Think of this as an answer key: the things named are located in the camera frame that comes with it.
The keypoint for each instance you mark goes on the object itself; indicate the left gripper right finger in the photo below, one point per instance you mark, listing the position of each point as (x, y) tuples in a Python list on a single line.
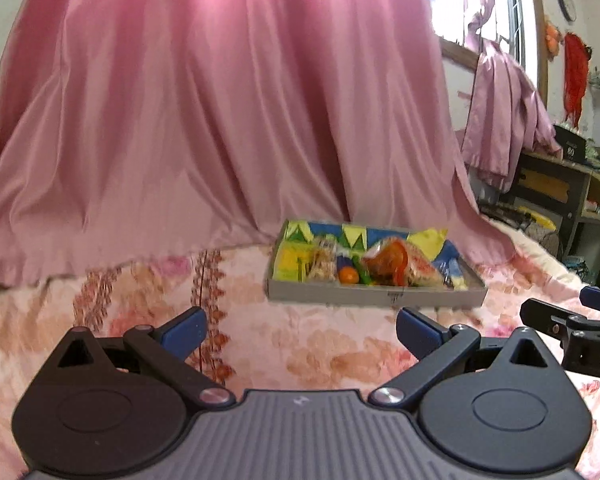
[(484, 405)]

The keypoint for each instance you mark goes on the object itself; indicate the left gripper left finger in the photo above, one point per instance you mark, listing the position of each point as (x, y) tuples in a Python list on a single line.
[(106, 407)]

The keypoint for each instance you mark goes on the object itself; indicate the orange clear candy bag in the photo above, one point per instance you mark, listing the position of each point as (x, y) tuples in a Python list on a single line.
[(387, 262)]

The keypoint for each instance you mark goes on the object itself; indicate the small orange tangerine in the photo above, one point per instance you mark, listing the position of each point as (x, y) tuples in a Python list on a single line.
[(348, 275)]

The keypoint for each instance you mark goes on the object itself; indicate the rice cracker pack red text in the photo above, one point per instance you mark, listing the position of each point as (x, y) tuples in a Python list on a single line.
[(420, 272)]

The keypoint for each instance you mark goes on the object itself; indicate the yellow snack bar wrapper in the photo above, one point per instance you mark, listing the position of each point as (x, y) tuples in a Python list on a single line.
[(291, 261)]

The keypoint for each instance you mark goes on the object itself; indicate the clear mixed nut snack pack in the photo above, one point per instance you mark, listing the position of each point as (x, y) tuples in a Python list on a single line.
[(323, 267)]

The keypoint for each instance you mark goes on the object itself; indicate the dark wooden shelf desk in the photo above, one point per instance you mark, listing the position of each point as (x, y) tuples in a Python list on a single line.
[(566, 192)]

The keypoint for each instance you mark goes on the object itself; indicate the floral pink bedspread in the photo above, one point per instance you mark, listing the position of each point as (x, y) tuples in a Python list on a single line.
[(254, 343)]

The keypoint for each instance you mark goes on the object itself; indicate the black box on shelf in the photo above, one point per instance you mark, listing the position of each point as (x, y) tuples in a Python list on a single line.
[(573, 145)]

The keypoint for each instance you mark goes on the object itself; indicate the pink hanging curtain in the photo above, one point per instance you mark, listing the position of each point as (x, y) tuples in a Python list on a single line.
[(506, 115)]

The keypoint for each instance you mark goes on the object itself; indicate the grey tray with colourful lining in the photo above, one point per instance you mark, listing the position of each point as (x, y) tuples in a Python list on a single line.
[(347, 265)]

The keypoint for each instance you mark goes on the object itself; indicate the pink satin cover cloth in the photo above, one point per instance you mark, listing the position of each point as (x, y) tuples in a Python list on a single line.
[(137, 129)]

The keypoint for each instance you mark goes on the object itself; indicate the round wall clock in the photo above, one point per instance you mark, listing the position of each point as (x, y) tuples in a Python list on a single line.
[(569, 10)]

